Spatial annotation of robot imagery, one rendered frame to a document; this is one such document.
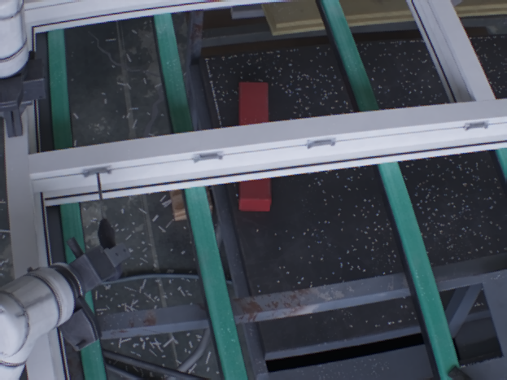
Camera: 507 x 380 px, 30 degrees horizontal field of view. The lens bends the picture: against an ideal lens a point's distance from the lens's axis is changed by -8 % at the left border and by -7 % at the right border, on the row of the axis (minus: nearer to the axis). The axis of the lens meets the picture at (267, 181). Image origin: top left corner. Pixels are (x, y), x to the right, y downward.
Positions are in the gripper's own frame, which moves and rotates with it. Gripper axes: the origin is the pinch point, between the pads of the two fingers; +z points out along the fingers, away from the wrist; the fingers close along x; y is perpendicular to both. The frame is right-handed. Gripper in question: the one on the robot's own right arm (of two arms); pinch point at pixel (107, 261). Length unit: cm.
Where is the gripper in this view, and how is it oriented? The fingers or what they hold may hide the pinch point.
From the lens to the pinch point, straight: 156.1
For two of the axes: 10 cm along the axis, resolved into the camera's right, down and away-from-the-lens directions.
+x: -7.6, 4.9, 4.3
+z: 3.7, -2.3, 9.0
